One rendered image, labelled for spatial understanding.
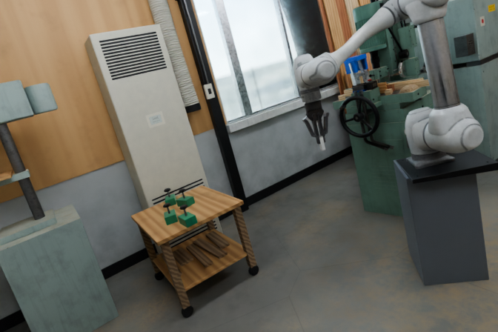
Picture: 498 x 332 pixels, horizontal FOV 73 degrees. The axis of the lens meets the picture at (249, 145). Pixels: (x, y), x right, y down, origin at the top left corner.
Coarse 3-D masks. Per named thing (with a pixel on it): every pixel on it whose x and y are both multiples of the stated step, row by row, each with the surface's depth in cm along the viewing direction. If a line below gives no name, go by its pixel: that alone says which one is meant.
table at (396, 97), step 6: (396, 90) 231; (414, 90) 214; (420, 90) 219; (348, 96) 262; (378, 96) 228; (384, 96) 225; (390, 96) 222; (396, 96) 219; (402, 96) 216; (408, 96) 214; (414, 96) 213; (420, 96) 218; (336, 102) 254; (342, 102) 250; (378, 102) 225; (384, 102) 227; (390, 102) 224; (396, 102) 220; (336, 108) 256; (354, 108) 234
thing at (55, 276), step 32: (0, 96) 193; (32, 96) 204; (0, 128) 198; (32, 192) 208; (32, 224) 203; (64, 224) 200; (0, 256) 183; (32, 256) 191; (64, 256) 200; (32, 288) 192; (64, 288) 201; (96, 288) 210; (32, 320) 192; (64, 320) 201; (96, 320) 211
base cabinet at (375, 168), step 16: (352, 128) 251; (384, 128) 233; (400, 128) 224; (352, 144) 256; (400, 144) 228; (368, 160) 250; (384, 160) 241; (368, 176) 255; (384, 176) 245; (368, 192) 259; (384, 192) 249; (368, 208) 265; (384, 208) 254; (400, 208) 244
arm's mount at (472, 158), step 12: (456, 156) 167; (468, 156) 162; (480, 156) 158; (408, 168) 170; (432, 168) 161; (444, 168) 157; (456, 168) 153; (468, 168) 149; (480, 168) 148; (492, 168) 147; (420, 180) 154; (432, 180) 153
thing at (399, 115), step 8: (424, 96) 239; (408, 104) 225; (416, 104) 231; (424, 104) 239; (384, 112) 229; (392, 112) 225; (400, 112) 221; (408, 112) 223; (352, 120) 249; (384, 120) 231; (392, 120) 227; (400, 120) 222
